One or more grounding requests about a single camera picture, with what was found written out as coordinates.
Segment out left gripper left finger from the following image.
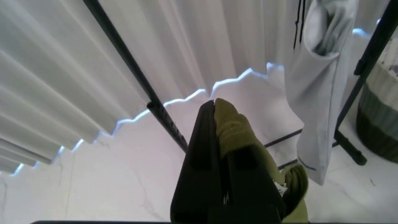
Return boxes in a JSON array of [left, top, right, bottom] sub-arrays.
[[170, 100, 225, 222]]

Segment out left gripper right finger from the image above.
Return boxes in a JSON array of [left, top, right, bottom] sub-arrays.
[[224, 145, 287, 222]]

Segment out green garment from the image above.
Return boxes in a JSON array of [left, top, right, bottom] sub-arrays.
[[213, 98, 309, 223]]

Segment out pale grey shorts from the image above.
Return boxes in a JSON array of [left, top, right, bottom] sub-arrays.
[[284, 0, 360, 186]]

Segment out black clothes rack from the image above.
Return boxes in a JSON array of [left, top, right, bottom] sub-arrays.
[[83, 0, 398, 170]]

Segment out white laundry basket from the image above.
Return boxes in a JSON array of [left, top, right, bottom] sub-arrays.
[[356, 39, 398, 164]]

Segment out white curtain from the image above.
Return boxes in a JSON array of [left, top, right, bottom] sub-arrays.
[[0, 0, 389, 175]]

